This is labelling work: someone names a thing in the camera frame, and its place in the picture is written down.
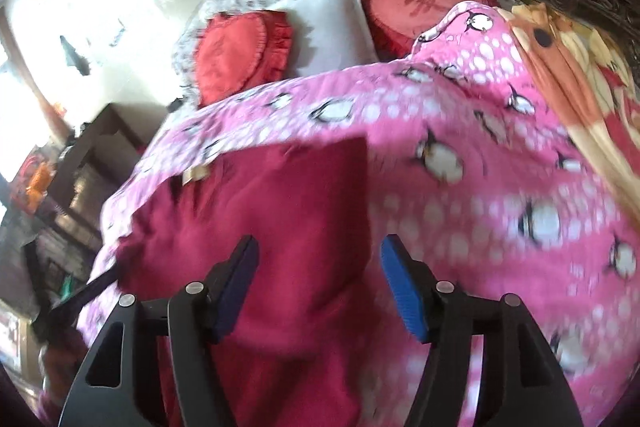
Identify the left red heart pillow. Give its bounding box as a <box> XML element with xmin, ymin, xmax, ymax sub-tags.
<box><xmin>194</xmin><ymin>10</ymin><xmax>294</xmax><ymax>107</ymax></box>

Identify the white pillow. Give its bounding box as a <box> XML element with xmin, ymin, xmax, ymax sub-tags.
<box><xmin>269</xmin><ymin>0</ymin><xmax>378</xmax><ymax>79</ymax></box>

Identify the dark red sweater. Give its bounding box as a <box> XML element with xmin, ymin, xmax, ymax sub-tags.
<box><xmin>116</xmin><ymin>136</ymin><xmax>376</xmax><ymax>426</ymax></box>

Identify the dark garment on wall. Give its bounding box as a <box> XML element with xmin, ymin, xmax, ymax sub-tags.
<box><xmin>60</xmin><ymin>36</ymin><xmax>91</xmax><ymax>77</ymax></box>

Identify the orange cartoon blanket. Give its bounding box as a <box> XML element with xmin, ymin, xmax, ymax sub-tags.
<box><xmin>498</xmin><ymin>3</ymin><xmax>639</xmax><ymax>225</ymax></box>

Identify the dark wooden side desk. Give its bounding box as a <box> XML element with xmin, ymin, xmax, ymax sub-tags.
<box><xmin>17</xmin><ymin>102</ymin><xmax>168</xmax><ymax>299</ymax></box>

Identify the pink penguin quilt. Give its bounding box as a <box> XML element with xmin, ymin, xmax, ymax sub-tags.
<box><xmin>79</xmin><ymin>1</ymin><xmax>639</xmax><ymax>426</ymax></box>

